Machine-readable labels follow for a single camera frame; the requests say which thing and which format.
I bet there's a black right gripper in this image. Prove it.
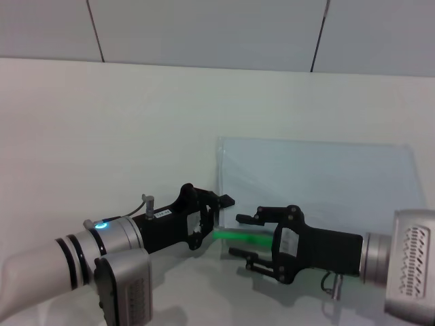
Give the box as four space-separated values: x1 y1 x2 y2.
228 204 364 285

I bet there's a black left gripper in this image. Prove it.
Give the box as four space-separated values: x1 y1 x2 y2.
131 183 237 255

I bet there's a clear document bag green zipper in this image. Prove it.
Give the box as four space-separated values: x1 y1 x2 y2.
212 135 428 261

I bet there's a left gripper cable with plug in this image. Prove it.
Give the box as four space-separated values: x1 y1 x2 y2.
83 194 156 228

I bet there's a gripper cable with plug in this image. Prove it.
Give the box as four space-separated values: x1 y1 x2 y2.
322 271 343 302
83 194 156 228

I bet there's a right gripper cable with plug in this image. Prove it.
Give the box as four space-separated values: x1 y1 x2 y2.
322 271 343 302

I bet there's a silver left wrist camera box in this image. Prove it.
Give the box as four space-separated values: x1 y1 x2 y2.
92 249 154 326

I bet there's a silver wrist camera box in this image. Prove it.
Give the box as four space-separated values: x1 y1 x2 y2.
92 249 154 326
383 209 435 324

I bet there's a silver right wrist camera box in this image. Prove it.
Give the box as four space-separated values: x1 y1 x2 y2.
383 209 435 324

